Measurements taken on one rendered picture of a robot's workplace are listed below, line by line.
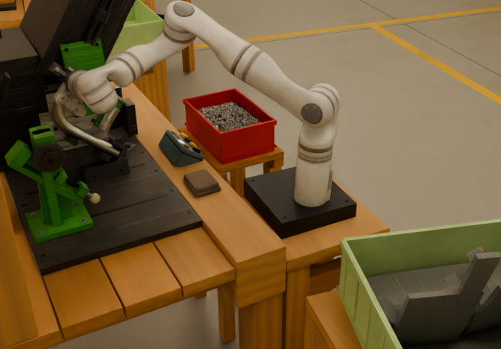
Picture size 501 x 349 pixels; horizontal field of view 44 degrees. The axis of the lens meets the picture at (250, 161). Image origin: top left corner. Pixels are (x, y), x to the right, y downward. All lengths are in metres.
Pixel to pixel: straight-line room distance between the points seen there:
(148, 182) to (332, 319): 0.67
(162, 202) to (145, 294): 0.35
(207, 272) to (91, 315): 0.28
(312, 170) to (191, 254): 0.38
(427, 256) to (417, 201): 1.84
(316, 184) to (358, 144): 2.29
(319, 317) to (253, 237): 0.26
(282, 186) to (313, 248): 0.23
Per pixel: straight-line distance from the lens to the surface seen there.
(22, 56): 1.90
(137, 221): 1.68
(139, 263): 1.57
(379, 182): 3.58
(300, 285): 1.69
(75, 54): 1.86
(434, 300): 1.27
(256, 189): 1.77
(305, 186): 1.68
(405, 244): 1.57
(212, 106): 2.32
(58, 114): 1.83
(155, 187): 1.81
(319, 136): 1.62
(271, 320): 1.71
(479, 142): 4.14
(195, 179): 1.78
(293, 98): 1.56
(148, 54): 1.58
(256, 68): 1.58
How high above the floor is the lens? 1.86
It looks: 30 degrees down
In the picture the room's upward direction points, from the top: 1 degrees counter-clockwise
